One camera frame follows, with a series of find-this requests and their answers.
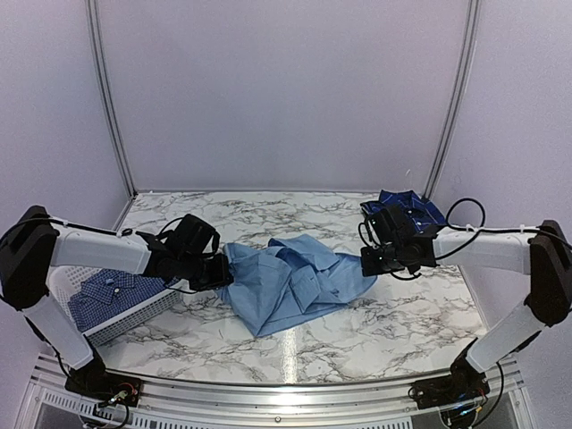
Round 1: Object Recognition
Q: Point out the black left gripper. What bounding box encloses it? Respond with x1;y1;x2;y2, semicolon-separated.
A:
177;251;231;291

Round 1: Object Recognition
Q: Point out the light blue long sleeve shirt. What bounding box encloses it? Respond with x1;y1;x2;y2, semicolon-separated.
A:
217;234;377;337

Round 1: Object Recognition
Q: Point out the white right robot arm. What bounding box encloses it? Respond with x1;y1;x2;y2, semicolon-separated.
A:
358;215;571;409

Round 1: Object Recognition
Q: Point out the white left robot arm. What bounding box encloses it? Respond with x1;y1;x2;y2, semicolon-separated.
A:
1;206;232;408

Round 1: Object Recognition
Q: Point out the dark blue plaid folded shirt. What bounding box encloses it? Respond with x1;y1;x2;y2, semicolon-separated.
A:
360;190;446;232

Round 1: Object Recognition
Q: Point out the blue checked shirt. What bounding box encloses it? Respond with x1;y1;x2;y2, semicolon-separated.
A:
67;269;178;332

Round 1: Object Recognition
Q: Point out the white plastic basket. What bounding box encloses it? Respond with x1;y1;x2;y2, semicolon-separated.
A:
48;266;181;346

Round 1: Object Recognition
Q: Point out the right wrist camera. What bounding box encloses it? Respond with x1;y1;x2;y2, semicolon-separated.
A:
366;205;416;244

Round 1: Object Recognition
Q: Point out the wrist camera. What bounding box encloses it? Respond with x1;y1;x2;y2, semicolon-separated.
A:
165;214;220;257
366;205;416;244

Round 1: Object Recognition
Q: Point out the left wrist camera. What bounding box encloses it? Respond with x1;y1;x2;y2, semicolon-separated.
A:
165;214;220;257

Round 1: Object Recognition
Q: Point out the aluminium back table rail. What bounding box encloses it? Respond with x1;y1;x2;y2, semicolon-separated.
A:
133;187;428;196

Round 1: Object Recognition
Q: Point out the right aluminium corner post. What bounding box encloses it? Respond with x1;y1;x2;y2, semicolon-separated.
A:
423;0;482;199

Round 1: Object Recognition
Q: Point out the aluminium corner post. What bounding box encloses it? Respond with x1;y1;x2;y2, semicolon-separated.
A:
85;0;138;199
423;0;482;199

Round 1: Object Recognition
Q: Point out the aluminium front frame rail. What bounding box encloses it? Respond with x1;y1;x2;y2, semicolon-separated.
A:
15;355;539;428

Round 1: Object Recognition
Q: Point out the left aluminium corner post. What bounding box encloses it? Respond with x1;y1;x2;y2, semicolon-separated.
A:
85;0;138;199

